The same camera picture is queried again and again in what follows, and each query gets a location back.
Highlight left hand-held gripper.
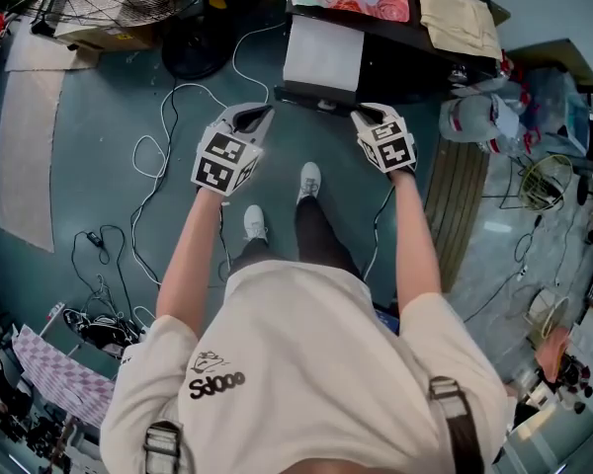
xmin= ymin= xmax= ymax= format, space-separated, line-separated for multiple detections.
xmin=191 ymin=102 xmax=277 ymax=198

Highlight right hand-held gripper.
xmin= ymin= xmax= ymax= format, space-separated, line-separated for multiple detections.
xmin=350 ymin=102 xmax=418 ymax=177

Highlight person's left forearm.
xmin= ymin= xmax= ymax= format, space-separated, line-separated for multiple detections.
xmin=156 ymin=185 xmax=224 ymax=338

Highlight person's right forearm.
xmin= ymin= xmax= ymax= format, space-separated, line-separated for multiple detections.
xmin=389 ymin=169 xmax=445 ymax=321

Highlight person's right white shoe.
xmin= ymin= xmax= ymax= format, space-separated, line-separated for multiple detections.
xmin=296 ymin=161 xmax=323 ymax=205

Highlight person's white shoe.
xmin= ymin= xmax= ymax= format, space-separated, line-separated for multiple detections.
xmin=296 ymin=161 xmax=323 ymax=205
xmin=243 ymin=203 xmax=270 ymax=244

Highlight clear bag of bottles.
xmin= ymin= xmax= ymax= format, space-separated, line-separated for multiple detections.
xmin=438 ymin=56 xmax=543 ymax=155

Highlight person's left white shoe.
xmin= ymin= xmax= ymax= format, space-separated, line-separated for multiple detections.
xmin=243 ymin=203 xmax=270 ymax=244

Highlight wooden slat board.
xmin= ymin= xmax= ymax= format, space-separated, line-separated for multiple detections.
xmin=423 ymin=135 xmax=491 ymax=294

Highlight beige folded cloth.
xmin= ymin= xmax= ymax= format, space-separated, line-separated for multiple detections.
xmin=415 ymin=0 xmax=503 ymax=61

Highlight black trousers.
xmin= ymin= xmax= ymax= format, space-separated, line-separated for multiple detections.
xmin=229 ymin=195 xmax=363 ymax=285

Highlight brown cardboard box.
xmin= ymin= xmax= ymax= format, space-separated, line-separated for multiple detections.
xmin=53 ymin=20 xmax=160 ymax=53

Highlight blue plastic bag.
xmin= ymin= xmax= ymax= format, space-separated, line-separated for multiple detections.
xmin=523 ymin=66 xmax=593 ymax=153

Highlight white printed t-shirt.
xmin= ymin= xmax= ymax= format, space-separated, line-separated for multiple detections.
xmin=100 ymin=259 xmax=510 ymax=474

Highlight small white fan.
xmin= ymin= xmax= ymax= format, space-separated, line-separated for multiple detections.
xmin=525 ymin=286 xmax=572 ymax=351

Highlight plain pink cloth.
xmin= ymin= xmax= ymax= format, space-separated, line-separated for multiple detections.
xmin=535 ymin=326 xmax=573 ymax=385

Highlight pink checked cloth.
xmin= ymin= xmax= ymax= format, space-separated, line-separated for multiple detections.
xmin=12 ymin=323 xmax=118 ymax=430

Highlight white floor cable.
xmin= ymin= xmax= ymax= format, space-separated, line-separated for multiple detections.
xmin=130 ymin=20 xmax=288 ymax=286

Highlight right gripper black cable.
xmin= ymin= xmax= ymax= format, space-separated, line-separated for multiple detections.
xmin=363 ymin=184 xmax=397 ymax=281

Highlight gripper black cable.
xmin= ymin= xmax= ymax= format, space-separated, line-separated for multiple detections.
xmin=363 ymin=184 xmax=397 ymax=281
xmin=216 ymin=203 xmax=234 ymax=283

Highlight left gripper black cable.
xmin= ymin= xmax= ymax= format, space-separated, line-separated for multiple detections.
xmin=216 ymin=203 xmax=234 ymax=283

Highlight yellowish wire fan guard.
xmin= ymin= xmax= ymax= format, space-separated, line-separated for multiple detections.
xmin=518 ymin=153 xmax=574 ymax=212

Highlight black power adapter cable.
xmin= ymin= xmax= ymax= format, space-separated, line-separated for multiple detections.
xmin=71 ymin=224 xmax=135 ymax=316

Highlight tangle of black cables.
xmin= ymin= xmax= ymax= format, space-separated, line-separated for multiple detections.
xmin=61 ymin=306 xmax=142 ymax=356

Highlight black grey harness strap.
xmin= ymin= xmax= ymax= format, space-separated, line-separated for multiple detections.
xmin=142 ymin=420 xmax=197 ymax=474
xmin=428 ymin=376 xmax=486 ymax=474

